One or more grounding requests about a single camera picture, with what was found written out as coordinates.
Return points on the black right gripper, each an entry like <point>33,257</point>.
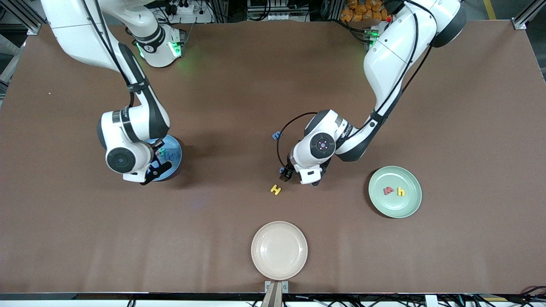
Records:
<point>155,148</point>

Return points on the green plate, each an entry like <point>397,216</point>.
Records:
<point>386,207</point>

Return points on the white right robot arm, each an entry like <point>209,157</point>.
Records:
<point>123,160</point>

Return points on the yellow uppercase letter H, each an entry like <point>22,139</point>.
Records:
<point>276,189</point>

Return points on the white power strip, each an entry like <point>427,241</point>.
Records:
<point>185,7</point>

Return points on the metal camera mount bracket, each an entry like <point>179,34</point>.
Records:
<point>276,294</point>

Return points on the beige plate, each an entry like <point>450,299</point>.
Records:
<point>279,250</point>

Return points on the orange snack bag pile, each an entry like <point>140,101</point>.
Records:
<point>362,10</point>

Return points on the blue plate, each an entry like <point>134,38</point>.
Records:
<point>175,166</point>

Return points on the red lowercase letter w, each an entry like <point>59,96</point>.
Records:
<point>388,190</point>

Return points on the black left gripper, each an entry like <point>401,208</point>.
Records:
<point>289,169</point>

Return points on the yellow lowercase letter h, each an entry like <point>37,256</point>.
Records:
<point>401,192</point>

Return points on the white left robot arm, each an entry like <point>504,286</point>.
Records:
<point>392,55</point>

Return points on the blue uppercase letter M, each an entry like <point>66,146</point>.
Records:
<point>172,156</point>

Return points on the blue lowercase letter m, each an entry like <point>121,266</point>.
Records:
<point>277,135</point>

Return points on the aluminium frame profile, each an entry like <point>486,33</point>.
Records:
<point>529,15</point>
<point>21,17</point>

